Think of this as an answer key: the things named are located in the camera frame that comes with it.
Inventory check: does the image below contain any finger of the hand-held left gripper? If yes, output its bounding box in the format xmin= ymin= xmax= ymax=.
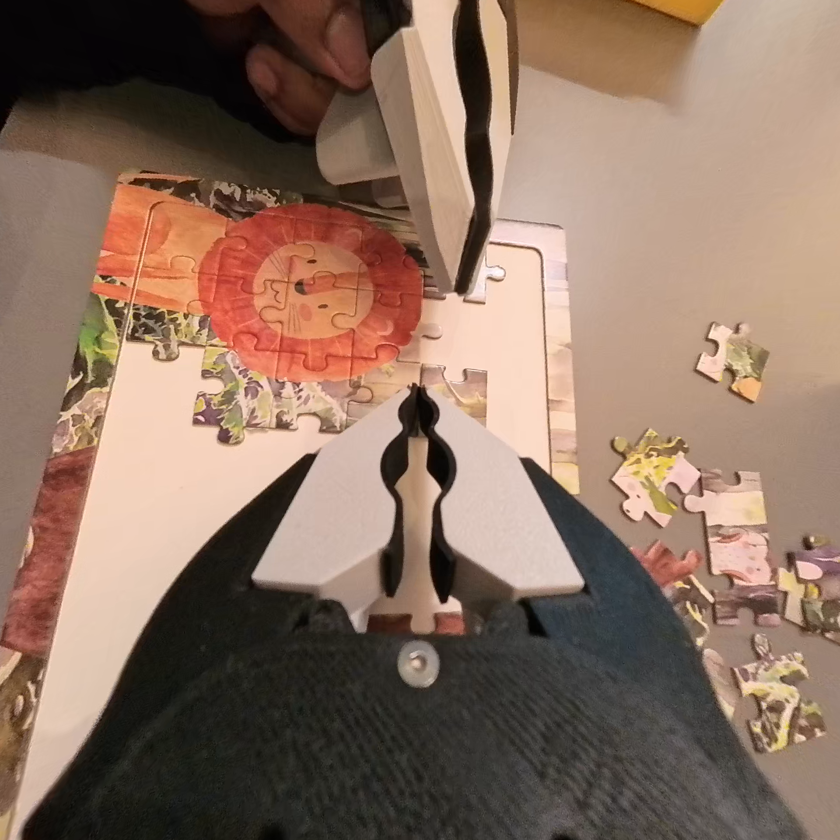
xmin=478 ymin=0 xmax=524 ymax=294
xmin=369 ymin=0 xmax=492 ymax=294

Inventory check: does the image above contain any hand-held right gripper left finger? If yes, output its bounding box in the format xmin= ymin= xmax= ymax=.
xmin=251 ymin=386 xmax=422 ymax=632

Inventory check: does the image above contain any yellow plastic bin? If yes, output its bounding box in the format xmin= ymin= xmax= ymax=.
xmin=633 ymin=0 xmax=718 ymax=27

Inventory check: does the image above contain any lion jigsaw puzzle board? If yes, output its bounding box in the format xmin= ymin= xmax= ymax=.
xmin=0 ymin=172 xmax=581 ymax=840

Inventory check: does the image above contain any dark green white puzzle piece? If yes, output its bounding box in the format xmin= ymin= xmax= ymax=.
xmin=735 ymin=633 xmax=828 ymax=753

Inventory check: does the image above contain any orange corner puzzle piece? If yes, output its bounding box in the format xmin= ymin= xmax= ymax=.
xmin=697 ymin=322 xmax=770 ymax=403

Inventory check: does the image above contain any person's left hand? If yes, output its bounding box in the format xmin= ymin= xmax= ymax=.
xmin=245 ymin=0 xmax=371 ymax=137

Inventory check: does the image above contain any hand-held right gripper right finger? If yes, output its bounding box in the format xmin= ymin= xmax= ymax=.
xmin=420 ymin=386 xmax=587 ymax=621

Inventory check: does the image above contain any pile of puzzle pieces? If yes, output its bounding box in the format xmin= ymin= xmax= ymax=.
xmin=610 ymin=430 xmax=840 ymax=756

